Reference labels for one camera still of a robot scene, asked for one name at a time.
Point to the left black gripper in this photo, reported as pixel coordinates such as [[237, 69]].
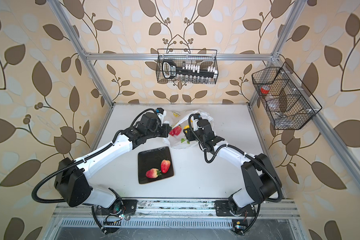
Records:
[[165, 129]]

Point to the green fake leaf sprig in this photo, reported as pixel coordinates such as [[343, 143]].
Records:
[[185, 141]]

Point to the white plastic bag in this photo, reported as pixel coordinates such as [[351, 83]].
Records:
[[181, 119]]

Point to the red fake strawberry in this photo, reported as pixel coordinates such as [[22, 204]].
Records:
[[165, 166], [175, 131], [153, 173]]

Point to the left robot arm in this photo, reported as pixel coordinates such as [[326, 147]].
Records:
[[72, 177]]

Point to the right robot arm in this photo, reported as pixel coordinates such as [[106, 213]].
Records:
[[260, 178]]

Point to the black square plate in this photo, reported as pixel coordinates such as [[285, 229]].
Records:
[[152, 159]]

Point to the back wire basket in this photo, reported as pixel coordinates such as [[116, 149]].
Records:
[[203, 57]]

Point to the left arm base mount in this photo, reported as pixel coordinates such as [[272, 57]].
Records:
[[110, 220]]

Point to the side wire basket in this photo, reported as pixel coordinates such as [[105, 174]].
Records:
[[292, 104]]

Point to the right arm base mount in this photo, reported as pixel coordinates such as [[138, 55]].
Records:
[[246, 216]]

